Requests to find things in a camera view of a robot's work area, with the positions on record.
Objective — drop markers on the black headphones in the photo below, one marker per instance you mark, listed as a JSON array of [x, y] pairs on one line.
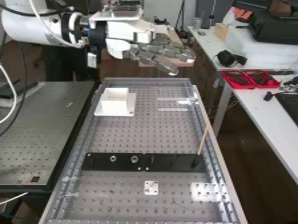
[[230, 58]]

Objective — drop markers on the small metal plate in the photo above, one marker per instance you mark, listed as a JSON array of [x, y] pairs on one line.
[[151, 187]]

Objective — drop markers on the small white box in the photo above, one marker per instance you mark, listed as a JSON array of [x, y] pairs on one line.
[[115, 106]]

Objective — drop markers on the clear box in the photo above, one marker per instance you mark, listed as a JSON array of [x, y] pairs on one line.
[[214, 146]]

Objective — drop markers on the small wooden block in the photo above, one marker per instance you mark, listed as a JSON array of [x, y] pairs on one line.
[[222, 32]]

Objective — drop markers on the black plate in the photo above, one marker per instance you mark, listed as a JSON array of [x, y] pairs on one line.
[[171, 163]]

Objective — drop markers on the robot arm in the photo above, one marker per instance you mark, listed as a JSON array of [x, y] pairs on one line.
[[35, 28]]

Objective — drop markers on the large silver nut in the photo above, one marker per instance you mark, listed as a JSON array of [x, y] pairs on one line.
[[134, 159]]

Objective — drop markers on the black case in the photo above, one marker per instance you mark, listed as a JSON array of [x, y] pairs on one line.
[[275, 28]]

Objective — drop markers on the thin stick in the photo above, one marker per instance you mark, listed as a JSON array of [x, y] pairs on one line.
[[203, 138]]

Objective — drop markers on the white desk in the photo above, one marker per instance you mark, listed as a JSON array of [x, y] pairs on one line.
[[271, 126], [262, 55]]

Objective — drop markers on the red tray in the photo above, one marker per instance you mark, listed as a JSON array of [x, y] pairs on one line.
[[238, 80], [266, 79]]

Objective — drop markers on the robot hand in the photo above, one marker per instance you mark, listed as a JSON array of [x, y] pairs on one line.
[[128, 36]]

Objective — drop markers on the black keyboard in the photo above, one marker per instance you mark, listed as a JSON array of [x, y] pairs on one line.
[[291, 106]]

